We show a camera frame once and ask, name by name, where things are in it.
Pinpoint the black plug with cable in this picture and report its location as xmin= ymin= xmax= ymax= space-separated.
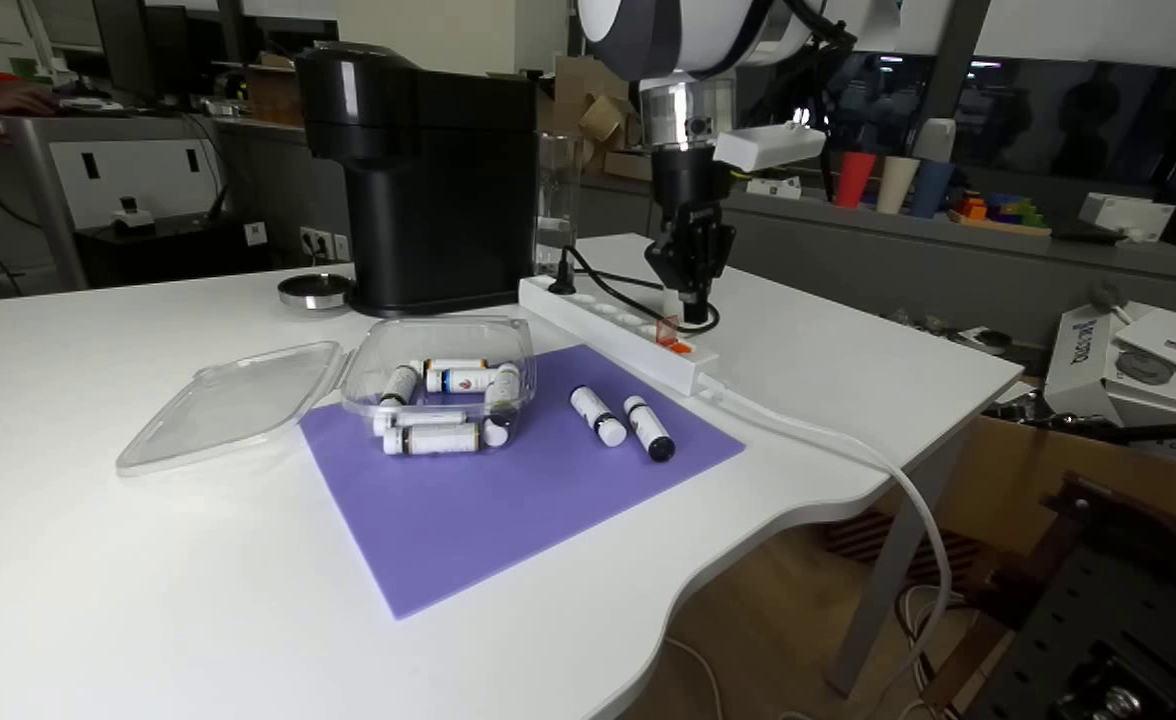
xmin=543 ymin=239 xmax=725 ymax=340

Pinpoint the grey cabinet with white panel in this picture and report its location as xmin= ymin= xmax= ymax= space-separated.
xmin=0 ymin=109 xmax=236 ymax=296

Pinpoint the clear plastic container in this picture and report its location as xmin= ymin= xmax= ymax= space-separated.
xmin=337 ymin=313 xmax=541 ymax=422

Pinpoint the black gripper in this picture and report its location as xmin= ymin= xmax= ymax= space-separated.
xmin=642 ymin=141 xmax=739 ymax=331

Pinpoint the clear water tank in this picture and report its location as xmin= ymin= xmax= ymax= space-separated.
xmin=531 ymin=130 xmax=587 ymax=281

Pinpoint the blue cup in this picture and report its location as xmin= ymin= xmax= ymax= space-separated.
xmin=903 ymin=157 xmax=960 ymax=224

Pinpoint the white printed cardboard box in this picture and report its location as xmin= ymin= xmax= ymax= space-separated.
xmin=1039 ymin=296 xmax=1176 ymax=434

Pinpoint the purple mat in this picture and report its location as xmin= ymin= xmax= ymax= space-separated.
xmin=297 ymin=340 xmax=746 ymax=623

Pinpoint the beige cup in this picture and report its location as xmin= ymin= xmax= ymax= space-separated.
xmin=870 ymin=153 xmax=922 ymax=219

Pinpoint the black coffee machine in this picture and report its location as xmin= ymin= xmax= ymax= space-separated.
xmin=297 ymin=40 xmax=543 ymax=322

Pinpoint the red cup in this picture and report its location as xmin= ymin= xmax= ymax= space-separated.
xmin=828 ymin=149 xmax=882 ymax=218

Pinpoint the grey upturned cup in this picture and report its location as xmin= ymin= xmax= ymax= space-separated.
xmin=912 ymin=111 xmax=964 ymax=168

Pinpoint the white power strip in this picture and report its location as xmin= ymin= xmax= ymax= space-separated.
xmin=515 ymin=272 xmax=725 ymax=402

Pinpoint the white power strip cable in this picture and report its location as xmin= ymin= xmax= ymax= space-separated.
xmin=706 ymin=382 xmax=960 ymax=677

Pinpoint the brown cardboard box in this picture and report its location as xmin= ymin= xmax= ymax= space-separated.
xmin=535 ymin=54 xmax=647 ymax=179

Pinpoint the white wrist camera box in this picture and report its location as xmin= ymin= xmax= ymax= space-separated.
xmin=711 ymin=120 xmax=830 ymax=175

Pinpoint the round black drip tray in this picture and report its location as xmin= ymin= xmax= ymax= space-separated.
xmin=277 ymin=272 xmax=356 ymax=316

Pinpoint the white cylinder with black cap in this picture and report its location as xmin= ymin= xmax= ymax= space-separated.
xmin=377 ymin=357 xmax=431 ymax=410
xmin=564 ymin=382 xmax=631 ymax=451
xmin=615 ymin=394 xmax=679 ymax=469
xmin=380 ymin=422 xmax=486 ymax=460
xmin=369 ymin=402 xmax=472 ymax=441
xmin=419 ymin=351 xmax=498 ymax=402
xmin=479 ymin=362 xmax=527 ymax=434

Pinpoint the clear plastic lid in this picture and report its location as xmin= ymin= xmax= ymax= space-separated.
xmin=110 ymin=337 xmax=346 ymax=475

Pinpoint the grey table leg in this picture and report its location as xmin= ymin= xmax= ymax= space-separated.
xmin=821 ymin=427 xmax=973 ymax=703

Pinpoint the small white box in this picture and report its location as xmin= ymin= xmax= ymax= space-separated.
xmin=1076 ymin=190 xmax=1176 ymax=247

